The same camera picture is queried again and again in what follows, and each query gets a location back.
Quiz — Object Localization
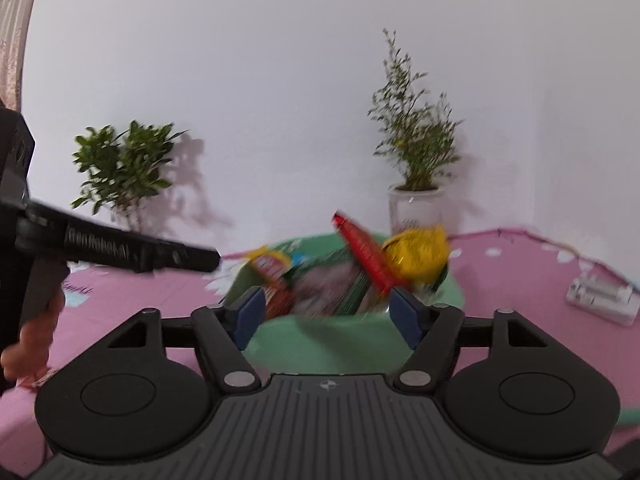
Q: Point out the red chocolate bar box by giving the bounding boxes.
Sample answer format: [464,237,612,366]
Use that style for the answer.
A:
[332,211,410,297]

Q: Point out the yellow chip bag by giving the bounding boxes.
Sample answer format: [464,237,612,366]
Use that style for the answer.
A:
[382,224,450,285]

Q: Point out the green clear snack bag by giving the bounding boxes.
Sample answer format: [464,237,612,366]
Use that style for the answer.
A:
[284,247,371,318]

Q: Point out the person left hand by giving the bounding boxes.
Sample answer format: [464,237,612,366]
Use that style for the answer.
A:
[1,288,65,382]

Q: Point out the green plastic bowl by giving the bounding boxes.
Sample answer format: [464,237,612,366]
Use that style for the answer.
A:
[219,233,465,377]

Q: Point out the pink floral tablecloth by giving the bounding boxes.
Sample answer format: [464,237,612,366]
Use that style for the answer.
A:
[1,230,639,479]

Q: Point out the leafy plant in glass vase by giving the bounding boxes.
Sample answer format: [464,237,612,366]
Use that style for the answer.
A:
[70,120,183,233]

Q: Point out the white metal clip tool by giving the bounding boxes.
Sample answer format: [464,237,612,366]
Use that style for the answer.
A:
[565,275,639,327]

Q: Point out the small plant in white pot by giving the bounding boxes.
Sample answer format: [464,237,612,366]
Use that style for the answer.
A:
[368,29,462,234]

